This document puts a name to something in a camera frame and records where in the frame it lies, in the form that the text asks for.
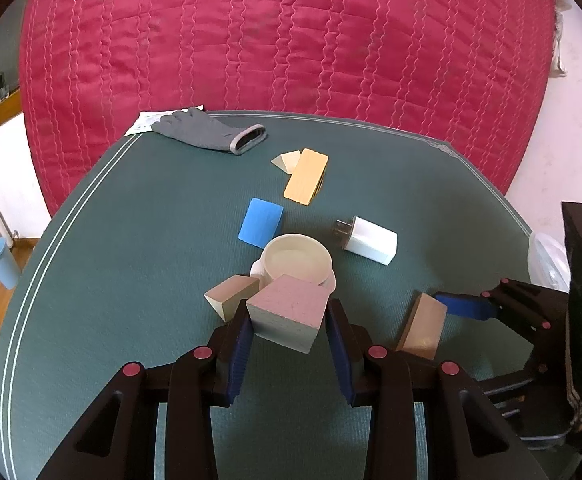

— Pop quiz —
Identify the brown rectangular wooden block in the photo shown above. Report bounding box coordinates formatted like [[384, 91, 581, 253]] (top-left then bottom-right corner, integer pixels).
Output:
[[396, 292, 448, 361]]

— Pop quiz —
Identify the grey work glove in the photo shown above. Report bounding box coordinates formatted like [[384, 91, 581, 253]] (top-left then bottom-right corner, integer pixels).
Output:
[[151, 107, 268, 156]]

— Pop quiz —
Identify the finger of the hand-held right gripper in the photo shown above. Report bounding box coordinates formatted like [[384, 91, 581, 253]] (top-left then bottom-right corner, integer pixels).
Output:
[[433, 277, 570, 356], [476, 355, 569, 421]]

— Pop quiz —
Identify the white paper sheet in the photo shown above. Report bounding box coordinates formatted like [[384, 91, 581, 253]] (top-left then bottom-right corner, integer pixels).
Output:
[[125, 105, 206, 136]]

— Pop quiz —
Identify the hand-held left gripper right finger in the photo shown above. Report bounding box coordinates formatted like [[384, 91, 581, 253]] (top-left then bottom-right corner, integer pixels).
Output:
[[323, 299, 546, 480]]

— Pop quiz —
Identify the blue wooden block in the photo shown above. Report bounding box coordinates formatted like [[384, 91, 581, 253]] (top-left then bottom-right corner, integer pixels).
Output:
[[238, 197, 284, 248]]

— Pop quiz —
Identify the green table cover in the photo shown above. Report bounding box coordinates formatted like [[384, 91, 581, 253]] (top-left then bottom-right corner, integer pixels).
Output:
[[0, 110, 534, 480]]

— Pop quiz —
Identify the clear round plastic container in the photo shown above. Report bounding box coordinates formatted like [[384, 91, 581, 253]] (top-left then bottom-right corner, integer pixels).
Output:
[[527, 231, 572, 293]]

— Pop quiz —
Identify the beige wedge wooden block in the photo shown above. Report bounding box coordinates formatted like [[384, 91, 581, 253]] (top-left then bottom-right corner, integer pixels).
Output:
[[204, 275, 260, 322]]

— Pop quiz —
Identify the white cloth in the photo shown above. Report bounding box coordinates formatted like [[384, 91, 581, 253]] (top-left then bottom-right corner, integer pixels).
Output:
[[551, 0, 570, 78]]

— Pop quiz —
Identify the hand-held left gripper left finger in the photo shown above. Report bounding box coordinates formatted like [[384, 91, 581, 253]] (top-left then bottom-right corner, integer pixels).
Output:
[[36, 302, 256, 480]]

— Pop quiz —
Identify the white charger plug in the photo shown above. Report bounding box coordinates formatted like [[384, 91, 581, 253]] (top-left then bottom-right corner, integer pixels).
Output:
[[333, 216, 398, 266]]

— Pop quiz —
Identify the beige triangular wooden block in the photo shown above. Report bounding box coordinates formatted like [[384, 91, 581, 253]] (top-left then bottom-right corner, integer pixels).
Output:
[[271, 149, 302, 176]]

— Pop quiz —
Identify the yellow rectangular wooden block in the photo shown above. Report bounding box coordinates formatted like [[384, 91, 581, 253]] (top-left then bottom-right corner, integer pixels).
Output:
[[283, 148, 330, 206]]

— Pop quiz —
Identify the blue waste bin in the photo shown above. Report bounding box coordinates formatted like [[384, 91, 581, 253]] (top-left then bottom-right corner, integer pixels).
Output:
[[0, 237, 22, 290]]

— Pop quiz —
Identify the red quilted blanket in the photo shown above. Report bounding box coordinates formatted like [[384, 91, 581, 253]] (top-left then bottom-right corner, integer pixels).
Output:
[[18, 0, 556, 216]]

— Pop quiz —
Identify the cream round container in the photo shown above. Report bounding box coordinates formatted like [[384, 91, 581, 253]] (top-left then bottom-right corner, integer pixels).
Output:
[[250, 233, 336, 293]]

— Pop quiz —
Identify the pink wooden cube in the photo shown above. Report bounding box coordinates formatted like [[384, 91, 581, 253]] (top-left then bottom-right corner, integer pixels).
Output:
[[246, 274, 329, 355]]

